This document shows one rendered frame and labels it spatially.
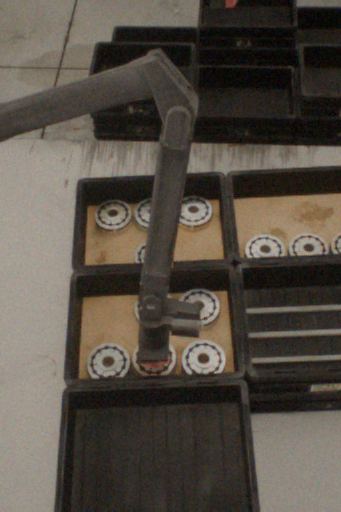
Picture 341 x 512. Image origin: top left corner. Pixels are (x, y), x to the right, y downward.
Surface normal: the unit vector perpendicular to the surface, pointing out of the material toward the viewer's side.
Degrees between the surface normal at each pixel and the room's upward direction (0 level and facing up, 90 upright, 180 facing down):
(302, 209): 0
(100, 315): 0
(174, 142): 66
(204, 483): 0
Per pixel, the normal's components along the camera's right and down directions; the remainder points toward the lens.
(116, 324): -0.04, -0.57
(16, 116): -0.09, 0.48
